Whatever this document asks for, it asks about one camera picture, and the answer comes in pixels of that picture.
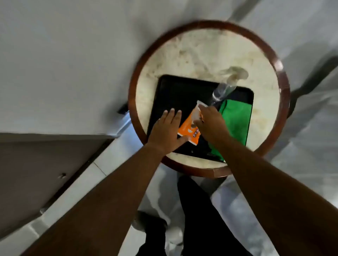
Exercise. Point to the person's right hand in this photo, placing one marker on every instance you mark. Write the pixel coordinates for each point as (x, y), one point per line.
(212, 124)

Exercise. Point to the person's left hand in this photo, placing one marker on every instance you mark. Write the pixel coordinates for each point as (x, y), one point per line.
(163, 134)

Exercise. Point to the orange wipes packet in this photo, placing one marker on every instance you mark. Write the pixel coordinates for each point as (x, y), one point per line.
(188, 129)

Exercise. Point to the person's left forearm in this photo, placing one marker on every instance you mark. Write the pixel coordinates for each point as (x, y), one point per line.
(100, 208)

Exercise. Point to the person's right forearm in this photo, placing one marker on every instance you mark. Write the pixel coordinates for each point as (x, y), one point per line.
(277, 200)

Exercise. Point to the person's black trousers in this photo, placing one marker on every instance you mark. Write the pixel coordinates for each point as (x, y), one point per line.
(203, 221)

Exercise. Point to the grey-brown wooden door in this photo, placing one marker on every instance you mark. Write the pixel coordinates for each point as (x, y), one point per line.
(34, 171)

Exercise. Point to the green microfibre cloth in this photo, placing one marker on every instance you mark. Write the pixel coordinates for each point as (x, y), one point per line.
(237, 118)

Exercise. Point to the clear spray bottle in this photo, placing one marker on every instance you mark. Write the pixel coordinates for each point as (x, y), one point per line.
(223, 89)

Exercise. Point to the black rectangular tray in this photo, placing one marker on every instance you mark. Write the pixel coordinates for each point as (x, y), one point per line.
(177, 92)

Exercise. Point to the round marble side table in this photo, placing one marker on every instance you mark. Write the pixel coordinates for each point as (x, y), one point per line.
(195, 52)

